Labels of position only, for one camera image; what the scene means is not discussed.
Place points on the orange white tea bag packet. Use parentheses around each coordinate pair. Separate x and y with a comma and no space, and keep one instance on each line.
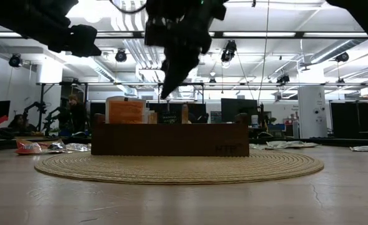
(153,118)
(126,111)

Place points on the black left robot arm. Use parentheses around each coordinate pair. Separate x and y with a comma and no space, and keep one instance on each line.
(30,18)

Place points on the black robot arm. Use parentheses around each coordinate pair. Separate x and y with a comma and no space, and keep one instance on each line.
(55,118)

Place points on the wooden three-compartment tea box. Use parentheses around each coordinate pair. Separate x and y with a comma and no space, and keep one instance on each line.
(171,140)

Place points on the white jar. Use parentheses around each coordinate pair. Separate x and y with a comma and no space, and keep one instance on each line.
(255,120)

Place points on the round woven straw placemat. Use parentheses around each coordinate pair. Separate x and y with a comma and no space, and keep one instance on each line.
(183,170)

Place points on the white round pillar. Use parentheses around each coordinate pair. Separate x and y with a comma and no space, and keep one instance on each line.
(311,112)

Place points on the black partition panels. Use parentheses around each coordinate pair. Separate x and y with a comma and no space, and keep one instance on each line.
(352,118)

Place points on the black ceiling camera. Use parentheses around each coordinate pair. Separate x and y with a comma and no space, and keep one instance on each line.
(283,79)
(15,60)
(342,57)
(120,55)
(229,51)

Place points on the white cylindrical duct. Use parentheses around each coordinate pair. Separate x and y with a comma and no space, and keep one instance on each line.
(49,72)

